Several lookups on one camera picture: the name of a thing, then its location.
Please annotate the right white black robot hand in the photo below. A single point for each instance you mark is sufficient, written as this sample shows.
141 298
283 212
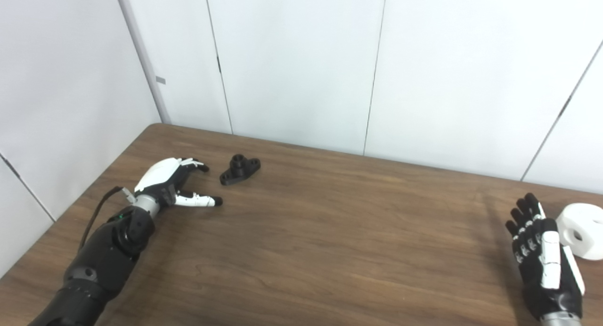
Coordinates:
549 260

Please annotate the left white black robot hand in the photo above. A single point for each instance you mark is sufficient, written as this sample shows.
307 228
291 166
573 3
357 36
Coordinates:
160 177

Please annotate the round white piece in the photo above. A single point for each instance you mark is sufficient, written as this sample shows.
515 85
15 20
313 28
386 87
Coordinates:
586 229

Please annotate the black flanged holder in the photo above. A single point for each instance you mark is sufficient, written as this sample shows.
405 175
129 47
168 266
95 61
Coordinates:
240 169

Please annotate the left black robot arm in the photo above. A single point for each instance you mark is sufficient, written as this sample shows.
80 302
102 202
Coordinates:
108 255

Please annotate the gray tape piece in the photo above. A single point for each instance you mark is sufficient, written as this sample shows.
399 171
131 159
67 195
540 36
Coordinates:
160 80

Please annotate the gray wall corner strip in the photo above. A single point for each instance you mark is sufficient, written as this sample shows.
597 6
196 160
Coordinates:
141 52

